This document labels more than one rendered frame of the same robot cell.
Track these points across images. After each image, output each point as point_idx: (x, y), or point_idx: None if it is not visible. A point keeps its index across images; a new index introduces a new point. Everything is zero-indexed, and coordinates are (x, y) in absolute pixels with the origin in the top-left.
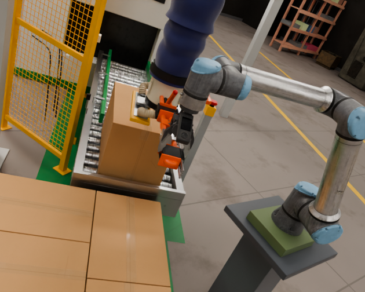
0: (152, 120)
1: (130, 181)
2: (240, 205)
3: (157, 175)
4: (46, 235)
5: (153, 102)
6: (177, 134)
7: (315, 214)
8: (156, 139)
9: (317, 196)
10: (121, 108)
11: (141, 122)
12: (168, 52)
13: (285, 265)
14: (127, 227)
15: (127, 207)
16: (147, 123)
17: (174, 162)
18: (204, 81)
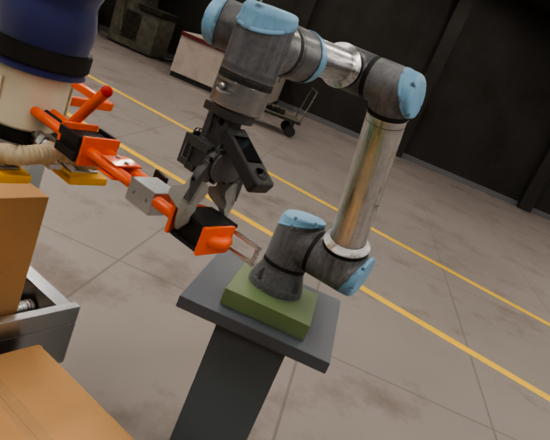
0: None
1: None
2: (197, 286)
3: (10, 292)
4: None
5: (12, 127)
6: (248, 175)
7: (343, 253)
8: (1, 212)
9: (342, 224)
10: None
11: (11, 180)
12: (44, 0)
13: (317, 349)
14: (21, 429)
15: None
16: (26, 179)
17: (229, 237)
18: (281, 51)
